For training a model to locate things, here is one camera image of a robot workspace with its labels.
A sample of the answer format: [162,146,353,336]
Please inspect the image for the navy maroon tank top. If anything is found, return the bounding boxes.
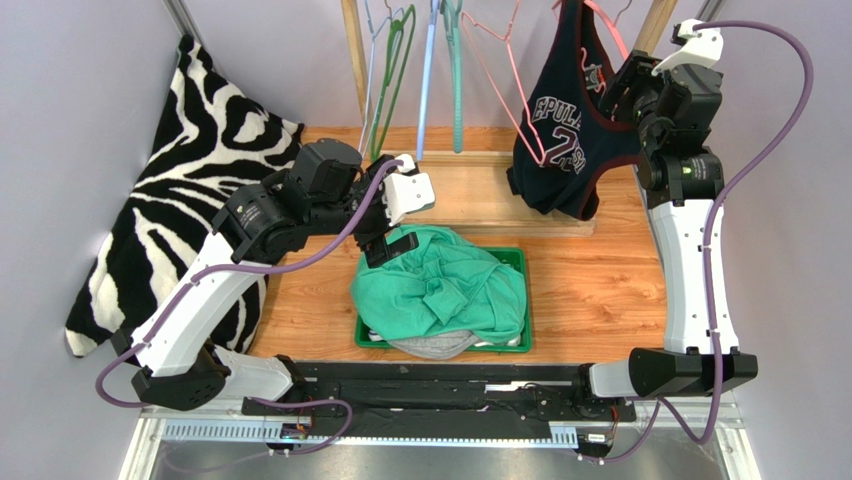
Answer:
[507,1,640,221]

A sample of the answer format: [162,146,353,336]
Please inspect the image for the green tank top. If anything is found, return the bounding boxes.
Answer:
[349,224,528,344]

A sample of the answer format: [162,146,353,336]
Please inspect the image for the pink plastic hanger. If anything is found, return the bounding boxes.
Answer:
[580,0,629,94]

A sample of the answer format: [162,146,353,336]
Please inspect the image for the grey tank top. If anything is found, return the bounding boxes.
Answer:
[387,330,482,360]

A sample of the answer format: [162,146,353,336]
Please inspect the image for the light blue plastic hanger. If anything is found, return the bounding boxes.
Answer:
[415,0,442,161]

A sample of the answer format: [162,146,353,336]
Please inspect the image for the pink wire hanger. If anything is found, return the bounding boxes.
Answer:
[459,1,545,167]

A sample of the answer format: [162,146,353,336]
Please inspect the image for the teal plastic hanger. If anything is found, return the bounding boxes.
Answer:
[440,0,464,153]

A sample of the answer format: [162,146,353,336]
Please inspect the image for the light blue wire hanger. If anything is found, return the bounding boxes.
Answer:
[357,1,393,157]

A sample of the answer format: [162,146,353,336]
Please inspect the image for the green plastic hanger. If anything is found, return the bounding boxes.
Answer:
[366,3,417,160]

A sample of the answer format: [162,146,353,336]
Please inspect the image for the blue white striped tank top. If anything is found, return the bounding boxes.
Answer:
[365,328,385,342]

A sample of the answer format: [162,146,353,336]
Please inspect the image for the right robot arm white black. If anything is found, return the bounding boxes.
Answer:
[577,50,759,399]

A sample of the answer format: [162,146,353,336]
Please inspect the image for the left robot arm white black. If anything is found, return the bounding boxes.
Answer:
[112,138,436,411]

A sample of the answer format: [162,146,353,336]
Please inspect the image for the wooden clothes rack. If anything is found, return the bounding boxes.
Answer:
[340,1,679,238]

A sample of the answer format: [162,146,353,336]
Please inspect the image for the green plastic tray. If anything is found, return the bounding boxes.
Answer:
[353,246,533,354]

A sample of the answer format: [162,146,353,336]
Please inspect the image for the zebra print blanket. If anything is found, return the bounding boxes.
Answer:
[64,35,304,358]

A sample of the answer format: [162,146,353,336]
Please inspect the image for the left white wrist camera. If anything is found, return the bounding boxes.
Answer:
[382,154,436,227]

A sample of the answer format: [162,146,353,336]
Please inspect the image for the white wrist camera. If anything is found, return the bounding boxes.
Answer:
[382,154,436,227]
[651,19,724,77]

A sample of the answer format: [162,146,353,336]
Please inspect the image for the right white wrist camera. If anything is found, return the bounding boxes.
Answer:
[651,19,724,77]

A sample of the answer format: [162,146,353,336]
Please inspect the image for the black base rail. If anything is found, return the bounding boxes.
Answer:
[142,362,743,451]

